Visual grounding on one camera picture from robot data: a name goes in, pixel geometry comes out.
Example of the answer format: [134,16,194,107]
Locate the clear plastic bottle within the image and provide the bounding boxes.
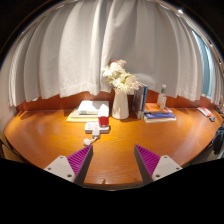
[157,84,167,109]

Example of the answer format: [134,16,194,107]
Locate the white charger plug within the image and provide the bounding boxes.
[92,130,100,137]

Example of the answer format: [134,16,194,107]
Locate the dark bag at right edge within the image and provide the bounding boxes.
[212,126,224,155]

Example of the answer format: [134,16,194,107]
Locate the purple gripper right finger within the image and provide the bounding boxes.
[134,145,182,185]

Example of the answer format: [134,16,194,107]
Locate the red and white packet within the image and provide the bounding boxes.
[197,107,212,117]

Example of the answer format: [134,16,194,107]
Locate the red cup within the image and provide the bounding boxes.
[98,116,109,127]

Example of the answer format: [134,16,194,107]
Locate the upright dark blue books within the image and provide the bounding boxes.
[132,85,148,119]

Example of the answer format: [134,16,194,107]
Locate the orange flat book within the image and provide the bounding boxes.
[144,103,171,114]

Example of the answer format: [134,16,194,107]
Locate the white power strip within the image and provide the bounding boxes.
[85,122,110,134]

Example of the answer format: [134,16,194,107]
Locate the white ceramic vase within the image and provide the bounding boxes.
[112,89,129,120]

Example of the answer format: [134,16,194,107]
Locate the white curtain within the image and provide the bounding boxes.
[9,0,208,106]

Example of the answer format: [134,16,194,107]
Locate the blue flat book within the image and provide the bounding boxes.
[144,113,176,123]

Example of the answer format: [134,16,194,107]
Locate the yellow book bottom of stack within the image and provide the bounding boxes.
[66,109,98,122]

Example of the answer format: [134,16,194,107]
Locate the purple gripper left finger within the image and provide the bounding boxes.
[44,145,93,186]

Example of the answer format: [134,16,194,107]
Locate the white book on stack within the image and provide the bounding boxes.
[78,100,109,114]

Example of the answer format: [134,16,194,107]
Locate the white flower bouquet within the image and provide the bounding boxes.
[102,60,140,94]

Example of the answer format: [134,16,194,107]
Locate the white charger cable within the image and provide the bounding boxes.
[83,135,100,147]

